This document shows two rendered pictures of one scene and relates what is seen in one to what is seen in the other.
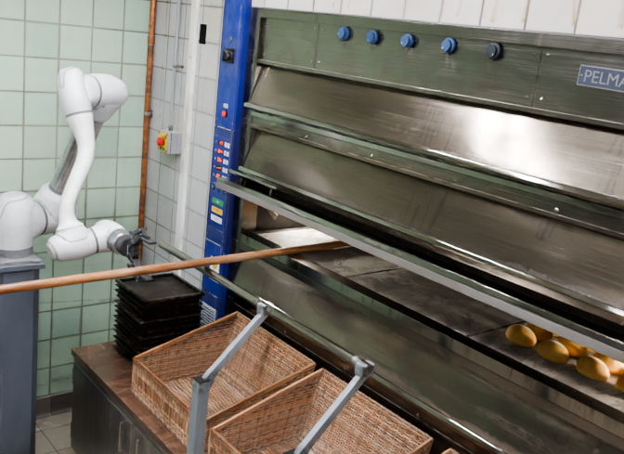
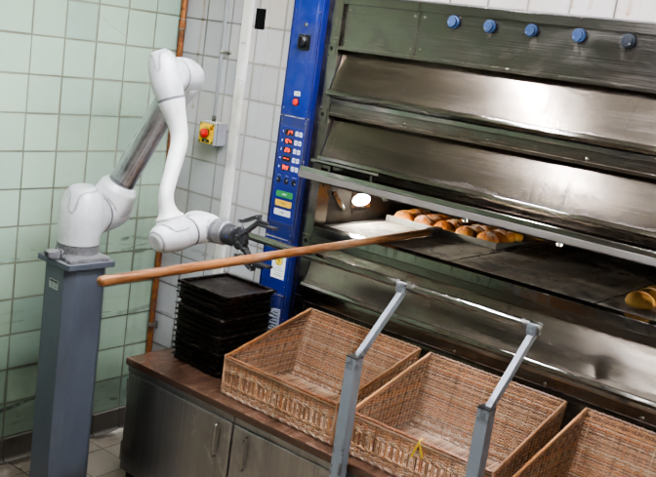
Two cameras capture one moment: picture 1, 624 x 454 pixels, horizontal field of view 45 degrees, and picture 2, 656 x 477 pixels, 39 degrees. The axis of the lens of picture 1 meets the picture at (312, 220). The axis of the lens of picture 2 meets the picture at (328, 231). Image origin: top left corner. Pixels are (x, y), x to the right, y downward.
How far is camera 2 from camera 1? 1.19 m
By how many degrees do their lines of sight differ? 12
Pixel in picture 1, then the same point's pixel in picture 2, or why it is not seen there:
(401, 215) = (526, 194)
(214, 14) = not seen: outside the picture
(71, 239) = (177, 228)
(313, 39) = (413, 26)
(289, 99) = (383, 86)
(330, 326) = (436, 310)
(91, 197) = not seen: hidden behind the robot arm
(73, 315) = not seen: hidden behind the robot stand
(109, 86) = (195, 71)
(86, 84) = (180, 67)
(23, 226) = (97, 219)
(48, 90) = (85, 76)
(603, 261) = not seen: outside the picture
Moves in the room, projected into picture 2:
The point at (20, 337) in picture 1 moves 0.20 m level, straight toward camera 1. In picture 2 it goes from (86, 343) to (104, 362)
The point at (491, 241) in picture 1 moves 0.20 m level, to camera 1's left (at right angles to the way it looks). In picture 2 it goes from (629, 212) to (571, 205)
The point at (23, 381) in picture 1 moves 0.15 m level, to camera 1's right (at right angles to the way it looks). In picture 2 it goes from (85, 392) to (125, 395)
